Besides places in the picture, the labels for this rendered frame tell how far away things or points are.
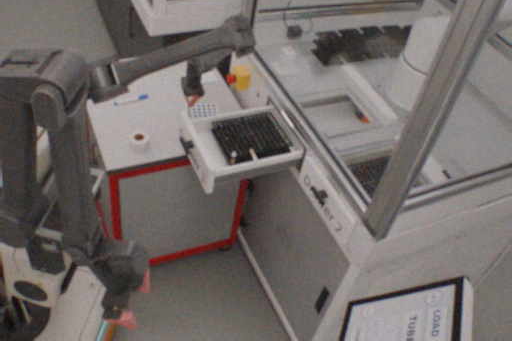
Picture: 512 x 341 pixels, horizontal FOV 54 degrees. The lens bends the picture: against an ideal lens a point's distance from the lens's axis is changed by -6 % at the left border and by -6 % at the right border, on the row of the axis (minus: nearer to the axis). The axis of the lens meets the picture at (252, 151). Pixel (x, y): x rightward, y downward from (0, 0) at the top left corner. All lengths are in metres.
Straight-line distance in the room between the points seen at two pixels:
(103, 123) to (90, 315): 0.71
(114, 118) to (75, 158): 1.15
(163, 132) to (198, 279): 0.79
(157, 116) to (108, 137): 0.21
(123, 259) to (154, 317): 1.31
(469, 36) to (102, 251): 0.84
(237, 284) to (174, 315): 0.33
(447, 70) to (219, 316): 1.57
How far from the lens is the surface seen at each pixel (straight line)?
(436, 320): 1.16
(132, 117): 2.00
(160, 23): 2.35
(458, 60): 1.14
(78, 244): 1.02
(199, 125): 1.81
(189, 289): 2.41
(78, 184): 0.89
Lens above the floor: 2.06
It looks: 43 degrees down
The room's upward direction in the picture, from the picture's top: 12 degrees clockwise
